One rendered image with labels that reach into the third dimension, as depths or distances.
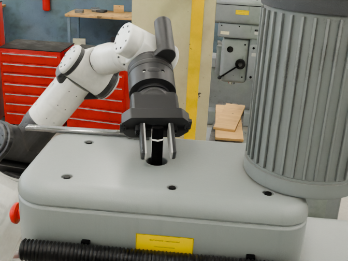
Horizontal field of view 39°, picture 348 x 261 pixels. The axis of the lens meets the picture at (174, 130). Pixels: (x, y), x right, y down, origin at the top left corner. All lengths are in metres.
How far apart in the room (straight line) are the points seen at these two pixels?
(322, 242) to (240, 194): 0.23
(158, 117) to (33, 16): 9.72
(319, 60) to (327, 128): 0.10
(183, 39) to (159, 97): 1.68
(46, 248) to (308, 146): 0.42
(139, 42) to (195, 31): 1.59
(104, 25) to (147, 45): 9.19
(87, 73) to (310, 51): 0.62
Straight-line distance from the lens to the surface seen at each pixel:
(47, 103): 1.25
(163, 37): 0.95
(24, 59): 5.93
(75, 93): 1.23
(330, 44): 0.72
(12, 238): 1.32
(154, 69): 0.90
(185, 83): 2.60
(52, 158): 0.88
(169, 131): 0.85
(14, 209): 0.96
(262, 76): 0.77
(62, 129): 0.98
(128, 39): 0.95
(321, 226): 0.99
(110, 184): 0.78
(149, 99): 0.88
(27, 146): 1.30
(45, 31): 10.50
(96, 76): 1.19
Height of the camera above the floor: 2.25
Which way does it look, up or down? 21 degrees down
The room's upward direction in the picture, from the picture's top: 3 degrees clockwise
